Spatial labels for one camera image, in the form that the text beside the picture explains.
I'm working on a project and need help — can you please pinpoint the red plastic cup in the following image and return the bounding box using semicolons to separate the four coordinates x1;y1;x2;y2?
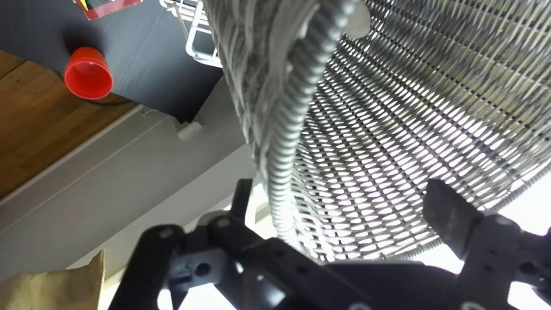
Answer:
62;44;116;101

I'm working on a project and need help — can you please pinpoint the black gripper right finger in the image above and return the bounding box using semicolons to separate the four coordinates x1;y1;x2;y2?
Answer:
422;177;489;264

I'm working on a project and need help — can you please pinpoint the black mesh wastebasket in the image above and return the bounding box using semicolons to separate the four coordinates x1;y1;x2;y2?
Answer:
204;0;551;263

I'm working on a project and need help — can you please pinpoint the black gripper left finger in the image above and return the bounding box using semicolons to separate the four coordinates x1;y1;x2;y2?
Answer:
229;177;255;223

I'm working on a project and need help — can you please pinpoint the white wire mesh rack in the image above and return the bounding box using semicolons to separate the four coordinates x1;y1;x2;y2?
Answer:
159;0;226;68

